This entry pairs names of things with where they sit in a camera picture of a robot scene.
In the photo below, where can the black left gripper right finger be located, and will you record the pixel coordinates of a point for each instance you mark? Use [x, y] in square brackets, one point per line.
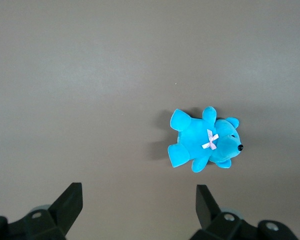
[206, 210]

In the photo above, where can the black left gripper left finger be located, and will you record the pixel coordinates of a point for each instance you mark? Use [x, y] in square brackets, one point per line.
[67, 207]

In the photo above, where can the blue teddy bear plush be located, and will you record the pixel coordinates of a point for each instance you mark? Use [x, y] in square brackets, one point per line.
[197, 140]

